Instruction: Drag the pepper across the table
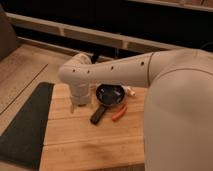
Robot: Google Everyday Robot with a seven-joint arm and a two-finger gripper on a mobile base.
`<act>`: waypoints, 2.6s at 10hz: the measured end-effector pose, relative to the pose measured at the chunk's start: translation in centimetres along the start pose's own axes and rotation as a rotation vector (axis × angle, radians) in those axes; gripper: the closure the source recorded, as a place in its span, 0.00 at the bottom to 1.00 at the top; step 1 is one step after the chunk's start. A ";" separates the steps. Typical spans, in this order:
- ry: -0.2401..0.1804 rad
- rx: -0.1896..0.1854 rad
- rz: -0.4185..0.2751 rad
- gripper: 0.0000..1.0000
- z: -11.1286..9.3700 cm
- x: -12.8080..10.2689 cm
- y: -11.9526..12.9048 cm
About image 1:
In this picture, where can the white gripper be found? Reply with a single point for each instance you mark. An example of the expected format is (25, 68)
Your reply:
(80, 95)

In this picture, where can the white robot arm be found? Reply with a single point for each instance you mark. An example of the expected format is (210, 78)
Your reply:
(178, 109)

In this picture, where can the black frying pan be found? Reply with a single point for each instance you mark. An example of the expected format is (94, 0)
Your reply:
(108, 96)

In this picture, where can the wooden folding table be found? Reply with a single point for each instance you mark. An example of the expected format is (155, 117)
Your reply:
(72, 143)

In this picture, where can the white tube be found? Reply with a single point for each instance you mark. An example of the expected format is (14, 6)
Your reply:
(129, 91)

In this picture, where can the dark floor mat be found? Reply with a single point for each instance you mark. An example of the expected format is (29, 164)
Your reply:
(22, 141)

